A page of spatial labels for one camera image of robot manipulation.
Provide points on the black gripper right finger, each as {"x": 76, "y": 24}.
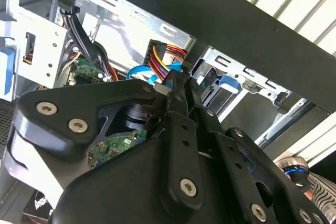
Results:
{"x": 252, "y": 171}

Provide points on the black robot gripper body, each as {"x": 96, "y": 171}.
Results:
{"x": 126, "y": 187}

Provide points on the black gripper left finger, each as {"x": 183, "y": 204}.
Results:
{"x": 65, "y": 98}

